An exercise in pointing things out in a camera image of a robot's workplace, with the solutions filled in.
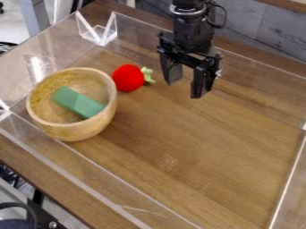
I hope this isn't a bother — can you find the clear acrylic tray enclosure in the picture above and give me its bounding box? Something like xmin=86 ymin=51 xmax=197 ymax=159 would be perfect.
xmin=0 ymin=13 xmax=306 ymax=229

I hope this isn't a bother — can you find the black table leg bracket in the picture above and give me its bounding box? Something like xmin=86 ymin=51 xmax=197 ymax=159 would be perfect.
xmin=29 ymin=190 xmax=69 ymax=229

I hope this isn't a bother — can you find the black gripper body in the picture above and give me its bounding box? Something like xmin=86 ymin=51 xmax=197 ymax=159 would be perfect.
xmin=158 ymin=4 xmax=222 ymax=68

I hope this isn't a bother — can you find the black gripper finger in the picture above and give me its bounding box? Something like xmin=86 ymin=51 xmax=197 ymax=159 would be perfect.
xmin=160 ymin=51 xmax=184 ymax=86
xmin=192 ymin=65 xmax=221 ymax=98

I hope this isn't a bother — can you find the black cable on floor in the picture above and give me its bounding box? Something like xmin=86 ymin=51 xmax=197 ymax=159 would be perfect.
xmin=0 ymin=201 xmax=41 ymax=229

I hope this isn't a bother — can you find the green rectangular block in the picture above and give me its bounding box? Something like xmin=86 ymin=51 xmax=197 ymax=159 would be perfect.
xmin=53 ymin=86 xmax=107 ymax=119

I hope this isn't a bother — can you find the red plush fruit green stem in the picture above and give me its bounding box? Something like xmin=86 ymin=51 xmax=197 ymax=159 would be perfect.
xmin=111 ymin=64 xmax=156 ymax=92

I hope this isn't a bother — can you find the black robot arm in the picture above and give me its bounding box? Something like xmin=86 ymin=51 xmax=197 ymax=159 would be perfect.
xmin=157 ymin=0 xmax=228 ymax=98

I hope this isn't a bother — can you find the light wooden bowl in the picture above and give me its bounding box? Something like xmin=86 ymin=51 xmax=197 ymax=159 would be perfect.
xmin=27 ymin=67 xmax=118 ymax=141

